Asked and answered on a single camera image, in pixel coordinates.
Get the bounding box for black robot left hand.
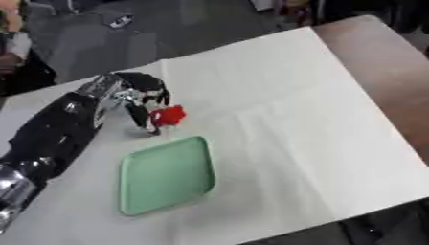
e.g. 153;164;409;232
108;71;173;137

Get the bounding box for red toy object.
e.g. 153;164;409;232
147;104;188;128

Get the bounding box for green tray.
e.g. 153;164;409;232
117;136;218;217

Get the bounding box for person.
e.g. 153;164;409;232
0;0;59;97

